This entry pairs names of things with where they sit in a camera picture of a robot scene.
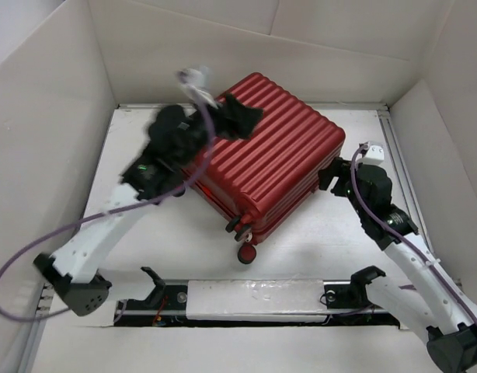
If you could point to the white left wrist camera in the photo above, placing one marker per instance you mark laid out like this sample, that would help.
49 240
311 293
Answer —
193 82

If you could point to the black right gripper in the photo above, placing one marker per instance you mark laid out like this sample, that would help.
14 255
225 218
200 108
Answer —
334 169

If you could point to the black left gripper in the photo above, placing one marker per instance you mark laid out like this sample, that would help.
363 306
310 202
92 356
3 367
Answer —
235 121

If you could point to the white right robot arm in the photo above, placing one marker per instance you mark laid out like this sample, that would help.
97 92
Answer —
432 305

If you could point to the red hard-shell suitcase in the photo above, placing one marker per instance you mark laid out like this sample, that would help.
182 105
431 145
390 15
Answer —
256 184

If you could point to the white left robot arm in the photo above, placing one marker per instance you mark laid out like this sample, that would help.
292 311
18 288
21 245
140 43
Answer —
75 271

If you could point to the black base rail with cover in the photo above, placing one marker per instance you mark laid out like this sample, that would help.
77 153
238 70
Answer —
249 303

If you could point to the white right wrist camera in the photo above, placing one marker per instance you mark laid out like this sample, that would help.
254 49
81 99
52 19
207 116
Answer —
372 153

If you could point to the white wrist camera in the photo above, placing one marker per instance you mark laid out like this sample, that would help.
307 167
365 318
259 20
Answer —
193 82
372 153

